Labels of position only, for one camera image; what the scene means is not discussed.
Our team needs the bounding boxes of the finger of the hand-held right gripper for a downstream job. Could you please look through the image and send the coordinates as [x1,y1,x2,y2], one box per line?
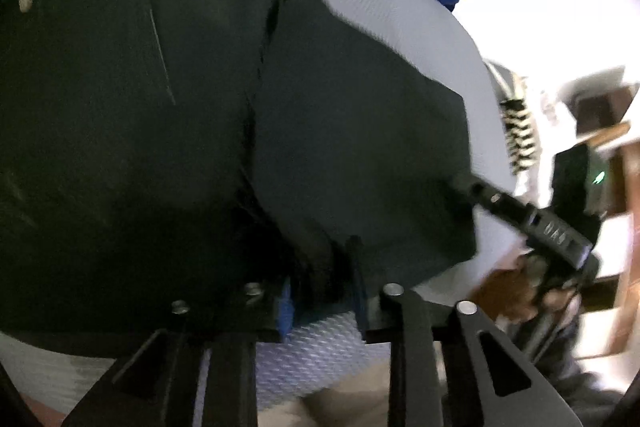
[452,174,593,269]

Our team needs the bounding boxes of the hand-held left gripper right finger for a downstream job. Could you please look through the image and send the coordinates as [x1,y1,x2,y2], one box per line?
[347,236,586,427]

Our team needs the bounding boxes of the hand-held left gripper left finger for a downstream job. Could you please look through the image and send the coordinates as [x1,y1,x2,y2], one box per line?
[60,279,296,427]

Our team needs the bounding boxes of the black pants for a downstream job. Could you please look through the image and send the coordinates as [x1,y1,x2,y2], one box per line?
[0,0,478,353]

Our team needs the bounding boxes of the person's right hand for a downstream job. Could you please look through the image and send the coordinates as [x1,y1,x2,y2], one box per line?
[525,254,583,325]

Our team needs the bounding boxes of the black and cream striped knit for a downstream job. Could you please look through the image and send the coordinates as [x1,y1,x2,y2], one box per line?
[492,62,543,178]

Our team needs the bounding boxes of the white spotted bedding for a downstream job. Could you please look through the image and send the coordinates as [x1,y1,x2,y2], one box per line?
[530,77,568,188]

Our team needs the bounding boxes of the person's leg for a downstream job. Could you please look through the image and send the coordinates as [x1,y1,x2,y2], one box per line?
[300,374,392,427]

